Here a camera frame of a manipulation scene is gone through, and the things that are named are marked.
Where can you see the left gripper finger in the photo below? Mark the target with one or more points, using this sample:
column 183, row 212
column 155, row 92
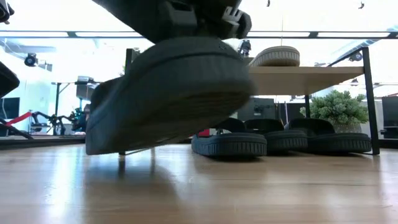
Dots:
column 239, row 25

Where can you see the grey rubber slide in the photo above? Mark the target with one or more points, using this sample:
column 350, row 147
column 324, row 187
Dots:
column 275, row 57

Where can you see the black rubber slide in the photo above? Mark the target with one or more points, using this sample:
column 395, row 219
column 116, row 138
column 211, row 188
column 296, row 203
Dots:
column 335, row 143
column 174, row 99
column 230, row 144
column 289, row 140

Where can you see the background black robot arm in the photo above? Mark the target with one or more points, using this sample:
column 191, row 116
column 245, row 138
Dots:
column 54, row 119

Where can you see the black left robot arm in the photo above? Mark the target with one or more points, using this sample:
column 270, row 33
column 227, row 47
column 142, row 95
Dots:
column 7, row 81

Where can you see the long ceiling light strip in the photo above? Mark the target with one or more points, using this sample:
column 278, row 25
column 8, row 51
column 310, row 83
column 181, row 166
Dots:
column 311, row 34

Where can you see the red counter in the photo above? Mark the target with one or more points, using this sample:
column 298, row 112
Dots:
column 204, row 133

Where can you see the black background table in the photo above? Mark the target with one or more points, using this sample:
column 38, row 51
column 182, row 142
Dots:
column 79, row 83

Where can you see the black ceiling spotlight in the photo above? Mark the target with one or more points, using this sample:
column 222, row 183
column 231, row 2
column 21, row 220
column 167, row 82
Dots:
column 31, row 60
column 356, row 57

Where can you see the small green potted plant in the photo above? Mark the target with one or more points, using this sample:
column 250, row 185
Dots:
column 337, row 107

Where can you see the small dark background screen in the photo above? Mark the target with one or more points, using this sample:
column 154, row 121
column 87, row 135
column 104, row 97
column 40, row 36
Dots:
column 9, row 108

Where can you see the black frame clamp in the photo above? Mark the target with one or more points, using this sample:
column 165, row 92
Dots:
column 134, row 53
column 245, row 47

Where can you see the wooden shelf with black frame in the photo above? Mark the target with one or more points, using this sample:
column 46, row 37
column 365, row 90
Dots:
column 304, row 79

